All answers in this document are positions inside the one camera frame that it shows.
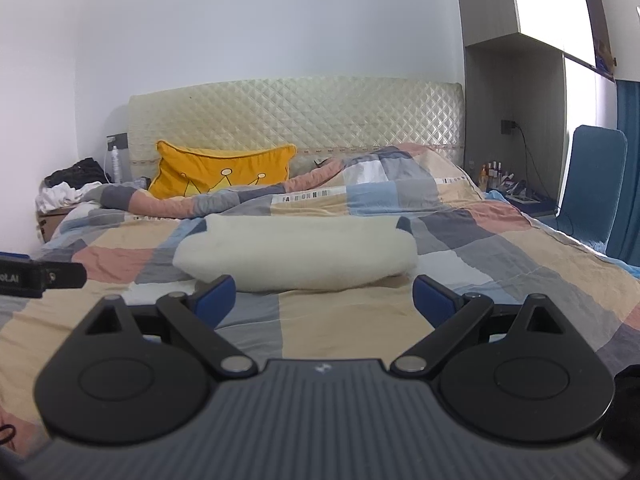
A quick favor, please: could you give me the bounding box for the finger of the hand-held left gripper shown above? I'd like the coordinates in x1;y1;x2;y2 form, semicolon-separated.
47;262;87;290

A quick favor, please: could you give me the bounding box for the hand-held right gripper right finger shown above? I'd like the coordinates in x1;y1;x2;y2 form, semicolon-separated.
390;275;568;380

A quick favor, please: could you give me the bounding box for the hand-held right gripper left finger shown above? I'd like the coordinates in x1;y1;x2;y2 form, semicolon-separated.
82;275;258;380

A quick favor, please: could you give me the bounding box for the cream striped knit sweater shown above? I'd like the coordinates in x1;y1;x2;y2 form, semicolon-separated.
172;213;419;293

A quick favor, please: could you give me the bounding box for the cardboard box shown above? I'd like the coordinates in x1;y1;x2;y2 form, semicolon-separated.
36;205;76;243

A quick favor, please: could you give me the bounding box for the patchwork checked quilt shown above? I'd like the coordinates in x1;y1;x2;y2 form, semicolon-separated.
0;143;640;456

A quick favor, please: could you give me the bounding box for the white cloth pile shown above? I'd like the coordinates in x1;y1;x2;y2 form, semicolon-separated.
36;181;101;212

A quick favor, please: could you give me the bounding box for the yellow crown print pillow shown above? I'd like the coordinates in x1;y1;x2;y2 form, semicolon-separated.
148;140;297;199

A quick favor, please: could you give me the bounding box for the group of small bottles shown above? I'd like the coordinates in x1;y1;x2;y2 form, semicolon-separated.
477;160;516;192

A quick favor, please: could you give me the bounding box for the blue chair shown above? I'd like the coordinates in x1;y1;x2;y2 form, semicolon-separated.
555;125;628;258

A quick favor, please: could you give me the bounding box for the cream quilted headboard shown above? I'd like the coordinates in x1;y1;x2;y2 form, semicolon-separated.
127;77;465;191

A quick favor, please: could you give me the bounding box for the blue curtain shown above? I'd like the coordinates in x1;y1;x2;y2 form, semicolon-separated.
605;77;640;266

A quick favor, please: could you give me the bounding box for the black charger cable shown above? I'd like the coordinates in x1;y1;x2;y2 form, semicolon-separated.
515;125;538;196

